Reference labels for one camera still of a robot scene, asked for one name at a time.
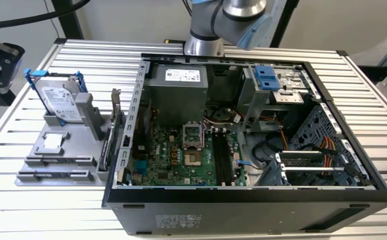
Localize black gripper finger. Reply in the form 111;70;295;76
0;42;25;107

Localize RAM slot with white latches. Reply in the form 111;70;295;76
212;127;228;187
220;127;236;187

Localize hard disk in blue carrier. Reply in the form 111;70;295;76
23;68;87;125

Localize silver CPU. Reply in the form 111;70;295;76
41;133;64;150

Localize grey parts rack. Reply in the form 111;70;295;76
15;92;127;188

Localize graphics card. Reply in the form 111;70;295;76
97;87;125;173

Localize grey power supply unit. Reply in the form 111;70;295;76
144;63;211;126

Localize metal socket cover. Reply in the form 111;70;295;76
181;121;204;150

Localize metal locking lever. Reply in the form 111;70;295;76
199;124;212;151

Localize CPU socket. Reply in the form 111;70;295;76
183;149;203;168

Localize green Dell motherboard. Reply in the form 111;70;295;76
131;126;250;187

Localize grey metal drive cage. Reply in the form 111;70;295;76
236;63;314;132

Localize blue plastic drive latch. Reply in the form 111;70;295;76
255;64;278;92

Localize black open PC case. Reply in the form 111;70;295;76
101;52;387;237

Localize grey metal disk bay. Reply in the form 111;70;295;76
258;149;347;187

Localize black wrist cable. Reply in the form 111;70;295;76
0;0;92;32

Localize black metal frame post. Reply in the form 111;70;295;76
51;0;84;41
268;0;299;48

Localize thin black hanging cable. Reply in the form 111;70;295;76
177;0;193;21

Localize power supply cable bundle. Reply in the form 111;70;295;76
201;108;247;126

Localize black cable with blue tab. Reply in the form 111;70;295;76
235;159;264;172

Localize orange red drive wires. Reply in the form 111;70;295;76
259;114;280;125

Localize black round data cable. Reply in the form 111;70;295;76
251;138;283;163

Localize thin orange wire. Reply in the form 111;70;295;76
279;126;290;152

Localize orange yellow wire bundle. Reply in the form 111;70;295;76
318;136;339;176

